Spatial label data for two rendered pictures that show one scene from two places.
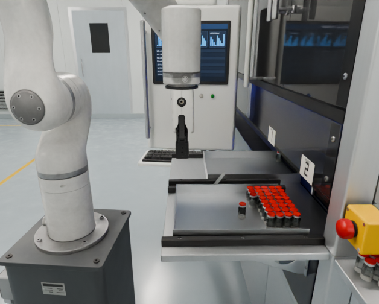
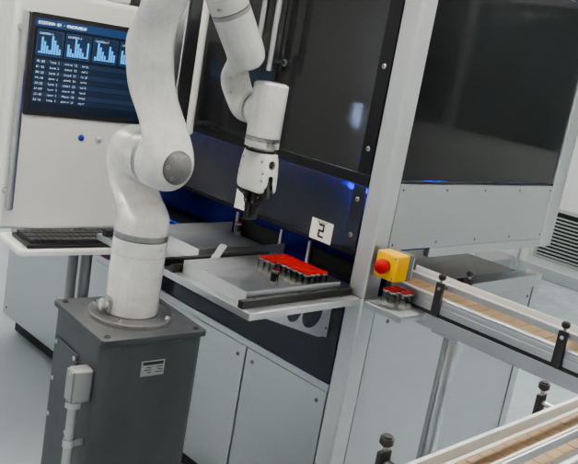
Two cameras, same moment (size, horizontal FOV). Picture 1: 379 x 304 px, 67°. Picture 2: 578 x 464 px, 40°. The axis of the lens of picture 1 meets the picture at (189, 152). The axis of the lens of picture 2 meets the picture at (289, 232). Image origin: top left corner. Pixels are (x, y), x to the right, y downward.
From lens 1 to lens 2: 153 cm
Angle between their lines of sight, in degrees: 44
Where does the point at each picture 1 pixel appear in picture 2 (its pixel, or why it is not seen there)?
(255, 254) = (314, 305)
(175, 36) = (275, 110)
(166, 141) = (32, 214)
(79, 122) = not seen: hidden behind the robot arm
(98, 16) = not seen: outside the picture
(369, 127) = (390, 189)
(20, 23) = (167, 87)
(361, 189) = (383, 237)
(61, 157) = (166, 218)
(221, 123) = not seen: hidden behind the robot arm
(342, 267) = (373, 304)
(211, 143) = (106, 216)
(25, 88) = (179, 150)
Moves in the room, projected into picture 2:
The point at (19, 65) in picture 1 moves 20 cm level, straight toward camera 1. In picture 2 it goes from (169, 127) to (259, 146)
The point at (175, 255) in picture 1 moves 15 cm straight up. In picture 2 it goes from (260, 312) to (270, 253)
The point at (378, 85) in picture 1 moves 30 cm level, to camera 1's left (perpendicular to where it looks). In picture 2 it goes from (396, 159) to (317, 156)
